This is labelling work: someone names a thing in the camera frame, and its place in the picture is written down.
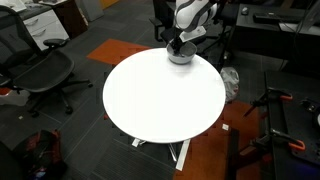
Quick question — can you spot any white round bowl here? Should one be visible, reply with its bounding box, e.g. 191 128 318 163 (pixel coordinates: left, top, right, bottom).
166 40 198 65

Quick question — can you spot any white drawer cabinet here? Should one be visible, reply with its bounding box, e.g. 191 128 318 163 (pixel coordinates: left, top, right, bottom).
22 9 70 52

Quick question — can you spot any red and black backpack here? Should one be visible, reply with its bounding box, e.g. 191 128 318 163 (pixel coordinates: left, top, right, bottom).
13 129 68 180

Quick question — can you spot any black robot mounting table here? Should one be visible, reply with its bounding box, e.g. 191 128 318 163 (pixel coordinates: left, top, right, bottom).
226 69 320 180

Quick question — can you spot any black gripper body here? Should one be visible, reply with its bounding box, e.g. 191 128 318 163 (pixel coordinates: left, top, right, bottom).
170 32 186 48

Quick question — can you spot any grey leaning panel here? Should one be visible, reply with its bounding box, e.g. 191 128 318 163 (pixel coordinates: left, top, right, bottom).
74 0 105 23

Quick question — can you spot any black swivel chair with star base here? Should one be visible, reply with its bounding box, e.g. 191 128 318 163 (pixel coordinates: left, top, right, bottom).
203 0 240 64

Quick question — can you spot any black keyboard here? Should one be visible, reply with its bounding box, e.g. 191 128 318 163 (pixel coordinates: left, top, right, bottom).
252 12 303 25

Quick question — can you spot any white metal table base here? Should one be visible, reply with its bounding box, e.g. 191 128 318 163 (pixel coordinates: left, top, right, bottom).
131 137 192 172

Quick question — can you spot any white plastic bag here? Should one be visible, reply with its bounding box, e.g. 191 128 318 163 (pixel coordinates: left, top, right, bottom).
219 66 240 104

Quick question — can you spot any orange handled bar clamp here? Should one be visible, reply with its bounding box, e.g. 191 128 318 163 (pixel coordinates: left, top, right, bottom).
243 86 294 118
238 128 307 158

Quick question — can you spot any black office desk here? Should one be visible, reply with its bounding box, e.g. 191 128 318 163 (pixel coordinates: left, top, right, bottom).
229 2 320 63

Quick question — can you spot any black mesh office chair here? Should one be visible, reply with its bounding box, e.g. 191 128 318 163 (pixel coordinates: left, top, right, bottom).
0 4 94 118

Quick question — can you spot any black padded office chair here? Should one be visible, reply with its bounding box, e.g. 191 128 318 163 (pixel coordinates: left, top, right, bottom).
148 0 207 48

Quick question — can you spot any black device on mounting table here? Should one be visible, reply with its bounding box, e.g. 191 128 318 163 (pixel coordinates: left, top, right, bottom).
300 97 320 128

